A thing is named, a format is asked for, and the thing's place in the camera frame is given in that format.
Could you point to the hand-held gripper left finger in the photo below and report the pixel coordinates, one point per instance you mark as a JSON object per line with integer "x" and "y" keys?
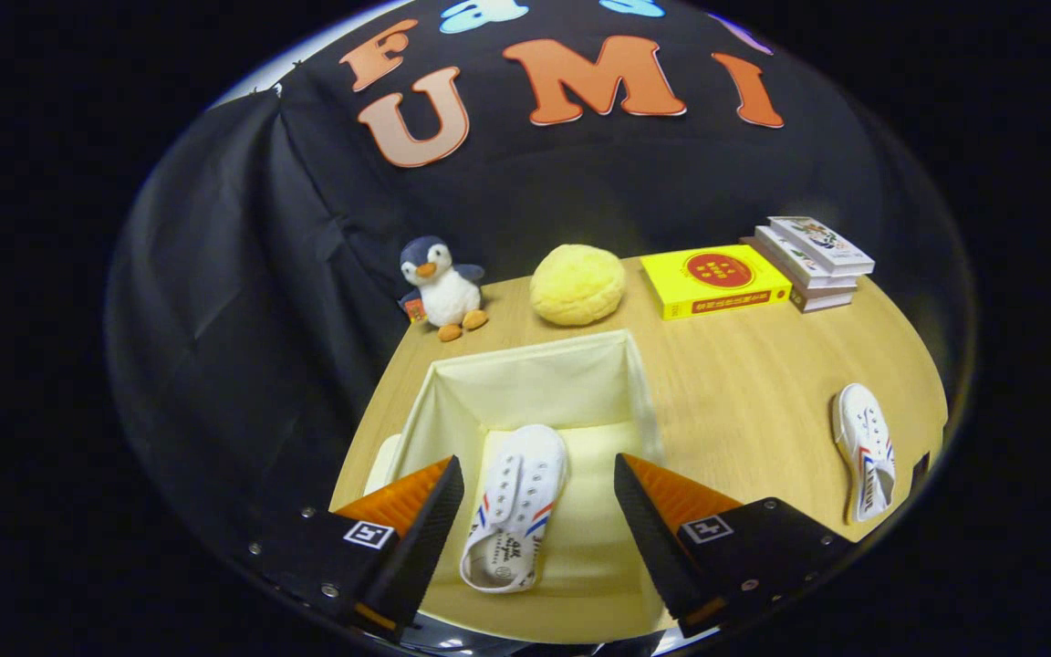
{"x": 423, "y": 543}

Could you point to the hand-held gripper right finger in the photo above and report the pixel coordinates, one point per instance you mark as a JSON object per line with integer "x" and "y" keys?
{"x": 653, "y": 543}

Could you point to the white striped canvas shoe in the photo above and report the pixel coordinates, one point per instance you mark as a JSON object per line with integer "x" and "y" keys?
{"x": 865, "y": 438}
{"x": 521, "y": 484}

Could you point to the cream fabric storage box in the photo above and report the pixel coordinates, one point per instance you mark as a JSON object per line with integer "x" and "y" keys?
{"x": 535, "y": 383}

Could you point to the penguin plush toy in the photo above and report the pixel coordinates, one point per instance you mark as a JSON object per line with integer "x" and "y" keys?
{"x": 448, "y": 292}

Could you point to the yellow round plush bun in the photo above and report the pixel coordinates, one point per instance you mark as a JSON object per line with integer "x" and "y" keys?
{"x": 577, "y": 285}

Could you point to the yellow book with red circle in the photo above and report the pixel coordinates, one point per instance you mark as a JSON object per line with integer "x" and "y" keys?
{"x": 717, "y": 274}

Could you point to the brown cover book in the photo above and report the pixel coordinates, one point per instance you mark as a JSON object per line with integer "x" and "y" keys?
{"x": 822, "y": 301}

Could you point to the white book with floral cover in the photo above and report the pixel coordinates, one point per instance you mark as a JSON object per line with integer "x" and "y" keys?
{"x": 819, "y": 242}

